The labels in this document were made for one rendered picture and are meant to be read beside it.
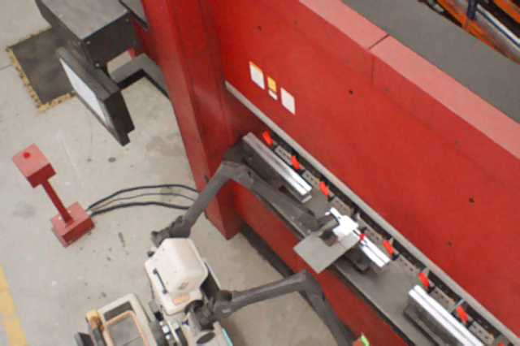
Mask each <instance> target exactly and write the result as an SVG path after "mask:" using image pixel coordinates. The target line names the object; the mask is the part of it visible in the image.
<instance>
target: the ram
mask: <svg viewBox="0 0 520 346"><path fill-rule="evenodd" d="M210 3H211V7H212V11H213V16H214V23H215V32H216V37H217V41H218V46H219V52H220V57H221V62H222V66H223V74H224V79H225V81H227V82H228V83H229V84H230V85H231V86H232V87H233V88H234V89H236V90H237V91H238V92H239V93H240V94H241V95H243V96H244V97H245V98H246V99H247V101H248V102H250V103H251V104H252V105H253V106H254V107H256V108H257V109H258V110H259V111H260V112H261V113H263V114H264V115H265V116H266V117H267V118H268V119H270V120H271V121H272V122H273V123H274V124H276V125H277V126H278V127H279V128H280V130H282V131H283V132H284V133H285V134H286V135H287V136H289V137H290V138H291V139H292V140H293V141H294V142H296V143H297V144H298V145H299V146H301V147H302V148H303V149H304V150H305V151H306V152H307V153H308V154H310V155H311V156H312V157H313V158H314V159H315V160H316V161H317V162H318V163H319V164H320V165H322V166H323V167H324V168H325V169H326V170H327V171H329V172H330V173H331V174H332V175H333V176H334V177H336V178H337V179H338V180H339V181H340V182H342V183H343V184H344V185H345V186H346V188H348V189H349V190H350V191H351V192H352V193H353V194H355V195H356V196H357V197H358V198H359V199H360V200H362V201H363V202H364V203H365V204H366V205H367V206H369V207H370V208H371V209H372V210H373V211H374V212H376V213H377V214H378V215H379V217H381V218H382V219H383V220H384V221H385V222H386V223H388V224H389V225H390V226H391V227H392V228H393V229H395V230H396V231H397V232H398V233H399V234H400V235H402V236H403V237H404V238H405V239H406V240H407V241H409V242H410V243H411V244H412V245H413V246H414V247H415V248H416V249H417V250H418V251H419V252H421V253H422V254H423V255H424V256H425V257H426V258H428V259H429V260H430V261H431V262H432V263H433V264H435V265H436V266H437V267H438V268H439V269H440V270H442V272H443V273H444V274H445V275H446V276H448V277H449V278H450V279H451V280H452V281H454V282H455V283H456V284H457V285H458V286H459V287H461V288H462V289H463V290H464V291H465V292H466V293H468V294H469V295H470V296H471V297H472V298H473V299H474V300H475V301H476V302H477V303H478V304H479V305H481V306H482V307H483V308H485V309H486V310H487V311H488V312H489V313H490V314H491V315H492V316H494V317H495V318H496V319H497V320H498V321H499V322H501V323H502V324H503V325H504V327H505V328H507V329H508V330H509V331H510V332H511V333H512V334H514V335H515V336H516V337H517V338H518V339H520V195H519V194H518V193H516V192H515V191H514V190H513V189H511V188H510V187H509V186H507V185H506V184H505V183H504V182H503V181H501V180H500V179H497V178H496V177H495V176H494V175H492V174H491V173H490V172H488V171H487V170H485V169H484V168H483V167H481V166H480V165H479V164H478V163H477V162H475V161H474V160H473V159H472V158H470V157H469V156H468V155H466V154H465V153H463V152H462V151H461V150H460V149H459V148H457V147H455V146H453V145H452V144H450V143H449V142H448V141H446V140H445V139H444V138H443V137H442V136H441V135H440V134H438V133H437V132H435V131H434V130H433V129H431V128H430V127H428V126H427V125H426V124H425V123H424V122H422V121H421V120H420V119H418V118H417V117H415V116H414V115H412V114H411V113H410V112H409V111H407V110H406V109H405V108H403V107H402V106H400V105H399V104H398V103H396V102H395V101H393V100H392V99H391V98H390V97H389V96H387V95H386V94H385V93H383V92H382V91H380V90H379V89H378V88H377V87H376V86H374V85H373V84H372V83H371V82H370V81H367V80H365V79H364V78H363V77H361V76H360V75H359V74H357V73H356V72H355V71H354V70H353V69H351V68H350V67H348V66H347V65H346V64H345V63H344V62H342V61H341V60H340V59H338V58H337V57H336V56H335V55H334V54H332V53H331V52H329V51H328V50H326V49H324V48H323V47H322V46H320V45H319V44H318V43H316V42H315V41H313V39H312V38H310V37H309V36H307V35H306V34H305V33H303V32H302V31H301V30H300V29H299V28H297V27H296V26H294V25H293V24H291V23H290V22H289V21H287V20H286V19H285V18H284V17H283V16H280V15H279V14H278V13H277V12H275V11H274V10H272V9H271V8H270V7H269V6H268V5H266V4H265V3H264V2H262V1H261V0H210ZM249 62H251V63H252V64H253V65H254V66H256V67H257V68H258V69H259V70H261V71H262V78H263V84H264V88H263V87H261V86H260V85H259V84H258V83H257V82H255V81H254V80H252V76H251V70H250V64H249ZM268 77H269V78H271V79H272V80H273V81H275V87H276V92H275V91H274V90H273V89H272V88H270V87H269V84H268ZM226 87H227V89H228V90H229V91H230V92H231V93H233V94H234V95H235V96H236V97H237V98H238V99H239V100H241V101H242V102H243V103H244V104H245V105H246V106H247V107H248V108H249V109H250V110H251V111H252V112H253V113H255V114H256V115H257V116H258V117H259V118H261V119H262V120H263V121H264V122H265V123H266V124H268V125H269V126H270V127H271V128H272V129H273V130H274V131H276V132H277V133H278V134H279V135H280V137H282V138H283V139H284V140H285V141H286V142H287V143H288V144H290V145H291V146H292V147H293V148H294V149H296V150H297V151H298V152H299V153H300V154H301V155H302V156H304V157H305V158H306V159H307V160H308V161H309V162H311V163H312V164H313V165H314V167H315V168H316V169H318V170H319V171H320V172H321V173H322V174H323V175H325V176H326V177H327V178H328V179H329V180H330V181H332V182H333V183H334V184H335V185H336V186H337V187H338V188H340V189H341V190H342V191H343V192H344V193H345V194H346V195H347V196H348V197H349V198H350V199H351V200H352V201H354V202H355V203H356V204H357V205H358V206H359V207H361V208H362V209H363V210H364V211H365V212H367V213H368V214H369V215H370V216H371V217H372V218H374V219H375V220H376V221H377V222H378V223H379V225H381V226H382V227H383V228H384V229H385V230H386V231H388V232H389V233H390V234H391V235H392V236H393V237H394V238H396V239H397V240H398V241H399V242H400V243H401V244H403V245H404V246H405V247H406V248H407V249H408V250H410V252H411V253H412V254H413V255H414V256H415V257H417V258H418V259H419V260H420V261H421V262H422V263H424V264H425V265H426V266H427V267H428V268H429V269H430V270H432V271H433V272H434V273H435V274H436V275H437V276H439V277H441V278H442V280H443V281H444V282H446V283H447V284H448V285H449V286H450V287H451V288H452V289H453V290H454V291H455V292H456V293H457V294H458V295H460V296H461V297H462V298H463V299H464V300H465V301H467V302H468V303H469V304H470V305H471V306H472V307H473V308H474V309H476V310H477V311H478V312H479V313H481V314H482V315H483V316H484V317H485V318H486V319H487V320H488V321H489V322H490V323H491V324H492V325H493V326H495V327H496V328H497V329H498V330H499V331H500V332H502V333H503V335H504V336H505V337H506V338H507V339H509V340H511V341H512V342H513V343H514V344H516V345H517V346H520V344H519V343H518V342H517V341H516V340H513V339H512V338H511V337H510V336H509V335H508V334H506V333H505V332H504V331H503V329H502V328H501V327H499V326H498V325H497V324H496V323H495V322H493V321H492V320H491V319H490V318H489V317H488V316H487V315H486V314H485V313H484V312H483V311H482V310H481V309H479V308H477V307H476V306H475V305H474V304H473V303H472V302H471V301H470V300H469V299H468V298H467V297H465V296H464V295H463V294H462V293H461V292H459V291H458V290H457V289H456V288H455V287H454V286H453V285H452V284H451V283H450V282H449V281H448V280H447V279H445V278H444V277H442V275H441V274H439V273H438V272H437V271H436V270H435V269H434V268H433V267H431V266H430V265H429V264H428V263H427V262H426V261H424V260H423V259H422V258H421V257H420V256H419V255H417V254H416V252H415V251H413V250H412V249H411V248H410V247H409V246H408V245H407V244H406V243H404V242H403V241H402V240H401V239H400V238H399V237H397V236H396V235H395V234H394V233H393V232H392V231H390V230H389V229H388V228H387V227H386V226H385V225H384V224H382V223H381V222H380V221H379V219H378V218H376V217H375V216H374V215H373V214H372V213H371V212H369V211H368V210H367V209H366V208H365V207H364V206H362V205H361V204H360V203H359V202H358V201H356V200H355V199H354V198H353V197H352V196H351V195H350V194H348V193H347V192H346V190H345V189H344V188H342V187H341V186H340V185H339V184H338V183H337V182H336V181H335V180H333V179H332V178H331V177H330V176H328V175H327V174H326V173H325V172H324V171H322V170H321V169H320V168H319V167H318V166H317V165H316V164H314V162H313V161H312V160H311V159H310V158H308V157H307V156H306V155H305V154H304V153H303V152H301V151H300V150H299V149H298V148H297V147H296V146H294V145H293V144H292V143H291V142H290V141H289V140H287V139H286V138H285V137H284V136H283V135H282V134H280V132H279V131H278V130H277V129H276V128H274V127H273V126H272V125H271V124H270V123H269V122H268V121H266V120H265V119H264V118H263V117H262V116H261V115H260V114H258V113H257V112H256V111H255V110H253V109H252V108H251V107H250V106H249V105H248V104H247V103H246V102H245V101H244V100H243V99H242V98H241V97H239V96H238V95H237V94H236V93H235V92H234V91H232V90H231V89H230V88H229V87H228V86H227V85H226ZM280 87H281V88H282V89H284V90H285V91H286V92H287V93H289V94H290V95H291V96H292V97H294V108H295V114H293V113H292V112H290V111H289V110H288V109H287V108H285V107H284V106H283V105H282V100H281V91H280ZM269 89H270V90H271V91H273V92H274V93H275V94H276V95H277V100H276V99H275V98H274V97H273V96H272V95H270V91H269Z"/></svg>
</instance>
